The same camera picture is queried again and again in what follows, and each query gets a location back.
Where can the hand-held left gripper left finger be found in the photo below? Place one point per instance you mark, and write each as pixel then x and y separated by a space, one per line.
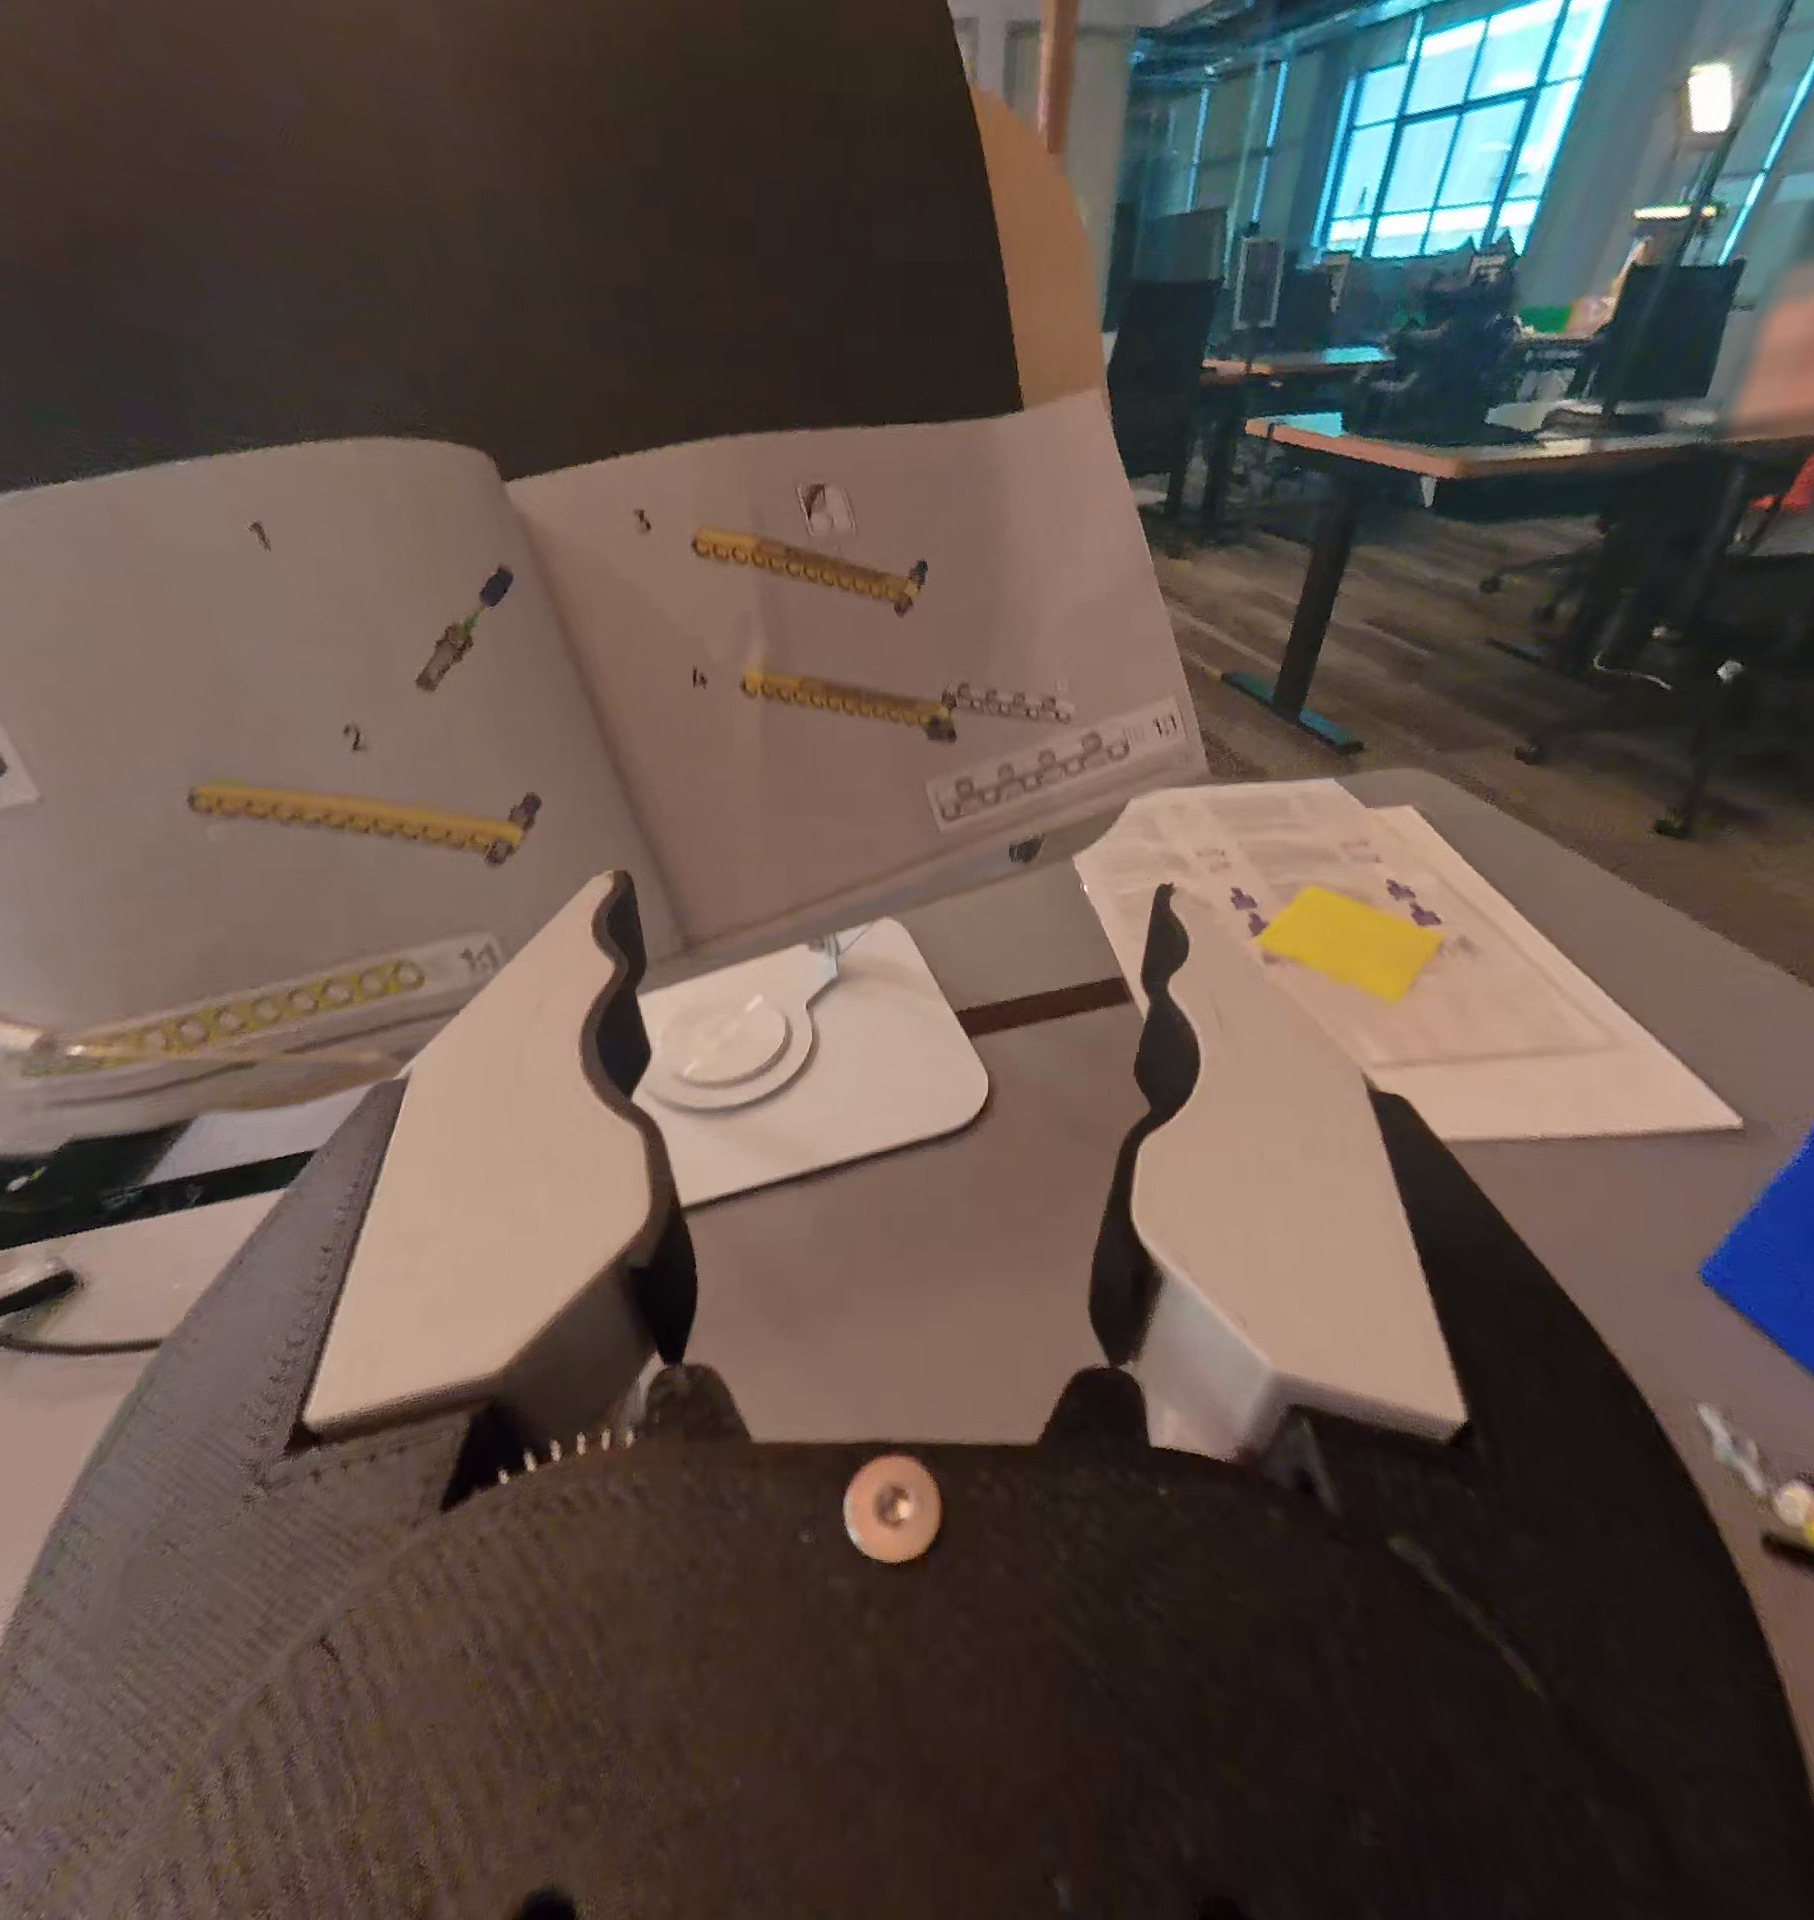
pixel 472 1185

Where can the large office window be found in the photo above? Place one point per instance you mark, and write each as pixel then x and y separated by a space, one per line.
pixel 1462 128

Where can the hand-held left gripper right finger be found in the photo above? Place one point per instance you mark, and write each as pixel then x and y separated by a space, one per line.
pixel 1282 1231

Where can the yellow paper note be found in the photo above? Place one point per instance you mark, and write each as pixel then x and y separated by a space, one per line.
pixel 1353 942

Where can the blue plastic tray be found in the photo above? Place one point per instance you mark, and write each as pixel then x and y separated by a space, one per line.
pixel 1807 1260

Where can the open lego instruction booklet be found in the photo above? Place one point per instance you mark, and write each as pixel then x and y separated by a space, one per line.
pixel 322 661

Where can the black desk monitor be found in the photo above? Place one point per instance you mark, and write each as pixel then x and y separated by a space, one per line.
pixel 1672 331

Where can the white stand base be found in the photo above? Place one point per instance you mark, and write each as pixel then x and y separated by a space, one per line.
pixel 861 1081

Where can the small loose lego pieces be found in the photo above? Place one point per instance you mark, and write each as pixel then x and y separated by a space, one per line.
pixel 1800 1506

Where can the black office chair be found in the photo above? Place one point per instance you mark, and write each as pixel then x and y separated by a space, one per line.
pixel 1162 375

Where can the white printed paper sheet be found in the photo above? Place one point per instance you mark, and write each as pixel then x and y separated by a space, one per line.
pixel 1521 1035

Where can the black monitor screen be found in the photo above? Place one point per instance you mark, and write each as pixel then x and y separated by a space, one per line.
pixel 472 210

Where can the wooden top office desk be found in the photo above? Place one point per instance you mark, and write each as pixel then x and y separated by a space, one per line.
pixel 1537 444

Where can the brown cardboard sheet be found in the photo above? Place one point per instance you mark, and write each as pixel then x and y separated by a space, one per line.
pixel 1049 270

